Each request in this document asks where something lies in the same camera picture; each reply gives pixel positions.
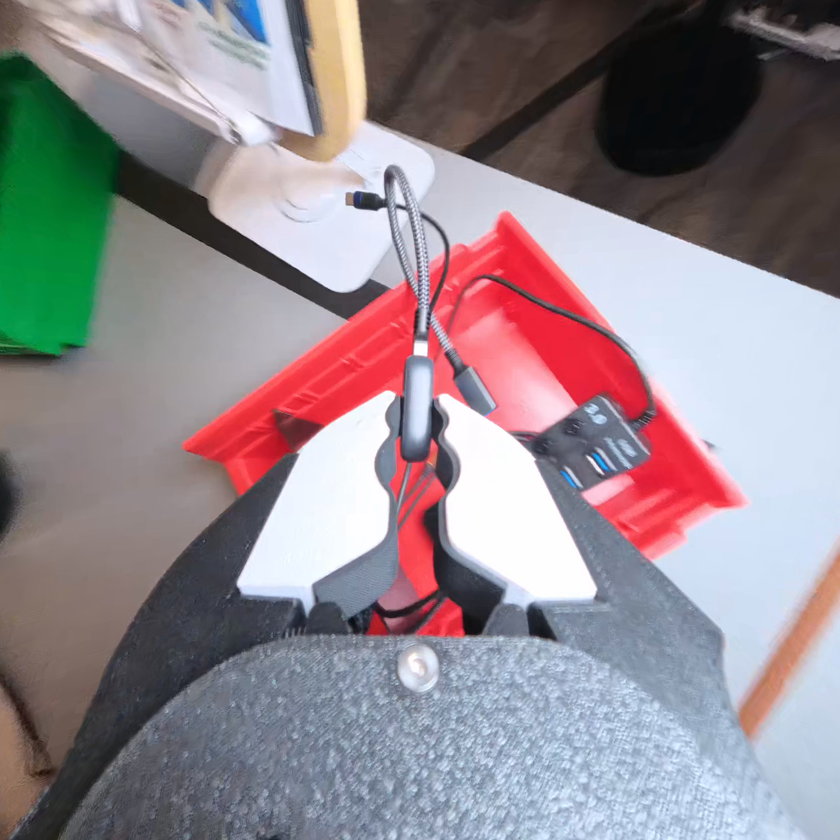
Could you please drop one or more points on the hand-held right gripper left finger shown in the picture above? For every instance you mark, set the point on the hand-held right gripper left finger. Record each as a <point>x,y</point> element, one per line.
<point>315,525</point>

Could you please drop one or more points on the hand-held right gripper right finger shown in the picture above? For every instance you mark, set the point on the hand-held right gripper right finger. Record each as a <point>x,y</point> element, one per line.
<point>518,525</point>

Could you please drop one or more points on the red plastic bin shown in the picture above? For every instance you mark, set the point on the red plastic bin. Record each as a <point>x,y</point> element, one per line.
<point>341,367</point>

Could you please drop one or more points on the green plastic bin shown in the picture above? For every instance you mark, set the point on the green plastic bin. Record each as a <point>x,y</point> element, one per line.
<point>46,216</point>

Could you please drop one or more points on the black bin divider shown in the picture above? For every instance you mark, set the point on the black bin divider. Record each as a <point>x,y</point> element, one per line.
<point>295,426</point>

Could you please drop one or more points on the black floor lamp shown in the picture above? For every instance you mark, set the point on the black floor lamp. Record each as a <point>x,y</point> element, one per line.
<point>676,98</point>

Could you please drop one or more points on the instruction sheet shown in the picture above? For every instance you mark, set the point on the instruction sheet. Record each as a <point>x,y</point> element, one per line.
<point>216,59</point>

